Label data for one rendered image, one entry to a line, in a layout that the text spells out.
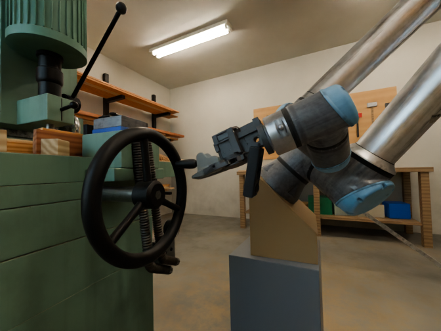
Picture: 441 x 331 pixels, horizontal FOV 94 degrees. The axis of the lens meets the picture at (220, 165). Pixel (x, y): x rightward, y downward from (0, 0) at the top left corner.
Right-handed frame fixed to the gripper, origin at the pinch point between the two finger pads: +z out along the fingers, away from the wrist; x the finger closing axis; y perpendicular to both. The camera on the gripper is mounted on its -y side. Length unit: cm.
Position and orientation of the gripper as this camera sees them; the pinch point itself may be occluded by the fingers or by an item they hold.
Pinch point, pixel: (197, 178)
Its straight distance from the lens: 52.8
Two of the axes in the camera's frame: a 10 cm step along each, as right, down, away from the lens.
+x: -3.6, -0.2, -9.3
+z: -8.7, 3.8, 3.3
